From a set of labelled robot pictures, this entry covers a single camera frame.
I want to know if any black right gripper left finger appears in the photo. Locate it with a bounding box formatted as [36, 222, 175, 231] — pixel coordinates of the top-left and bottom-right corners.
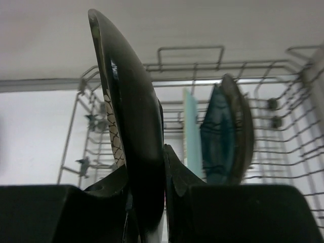
[1, 166, 128, 242]

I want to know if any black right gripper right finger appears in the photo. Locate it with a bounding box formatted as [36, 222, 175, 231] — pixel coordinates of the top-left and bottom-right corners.
[164, 145, 320, 242]

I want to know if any light green floral plate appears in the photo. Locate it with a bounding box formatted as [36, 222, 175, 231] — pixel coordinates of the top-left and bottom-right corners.
[183, 88, 205, 179]

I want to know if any round cream plate metallic rim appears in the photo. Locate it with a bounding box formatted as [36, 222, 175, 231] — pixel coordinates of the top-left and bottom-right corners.
[221, 73, 255, 185]

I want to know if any square black floral plate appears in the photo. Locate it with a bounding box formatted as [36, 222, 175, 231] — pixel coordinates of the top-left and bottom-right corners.
[88, 9, 165, 242]

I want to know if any square teal plate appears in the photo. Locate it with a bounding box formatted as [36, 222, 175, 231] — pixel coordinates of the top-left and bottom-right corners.
[200, 85, 235, 185]

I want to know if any grey wire dish rack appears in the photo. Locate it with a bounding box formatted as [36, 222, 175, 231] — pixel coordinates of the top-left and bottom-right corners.
[57, 45, 324, 223]

